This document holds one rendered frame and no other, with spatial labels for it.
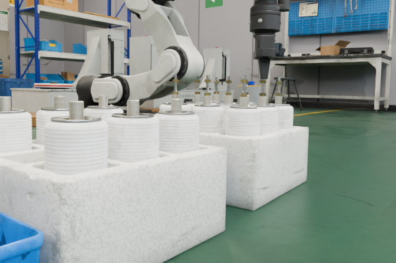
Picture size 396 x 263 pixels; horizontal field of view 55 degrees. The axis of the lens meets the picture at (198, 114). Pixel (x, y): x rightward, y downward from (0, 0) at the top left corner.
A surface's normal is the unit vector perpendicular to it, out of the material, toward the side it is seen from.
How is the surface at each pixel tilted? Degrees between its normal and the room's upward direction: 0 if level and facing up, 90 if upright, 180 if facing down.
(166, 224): 90
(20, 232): 88
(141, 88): 90
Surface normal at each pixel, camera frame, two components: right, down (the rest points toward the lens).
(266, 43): -0.05, 0.07
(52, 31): 0.80, 0.06
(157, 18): -0.41, 0.44
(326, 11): -0.60, 0.05
